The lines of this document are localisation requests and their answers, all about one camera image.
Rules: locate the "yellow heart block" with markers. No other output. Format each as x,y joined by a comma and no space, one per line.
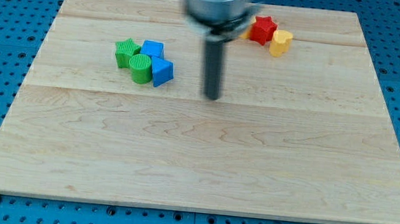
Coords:
280,43

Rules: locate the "yellow block behind arm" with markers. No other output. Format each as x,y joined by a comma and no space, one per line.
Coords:
247,32

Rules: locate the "wooden board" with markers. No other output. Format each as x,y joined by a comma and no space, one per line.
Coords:
303,137

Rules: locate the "blue triangle block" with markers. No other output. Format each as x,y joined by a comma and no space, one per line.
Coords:
162,71

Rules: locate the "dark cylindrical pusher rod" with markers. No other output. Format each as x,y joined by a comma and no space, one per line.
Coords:
213,67

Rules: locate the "green cylinder block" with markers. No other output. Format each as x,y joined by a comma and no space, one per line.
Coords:
140,67

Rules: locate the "blue cube block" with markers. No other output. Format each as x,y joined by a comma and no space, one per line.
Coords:
153,48

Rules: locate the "green star block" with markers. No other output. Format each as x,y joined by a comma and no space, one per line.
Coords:
124,51

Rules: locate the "red star block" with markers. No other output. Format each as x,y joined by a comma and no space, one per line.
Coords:
262,30

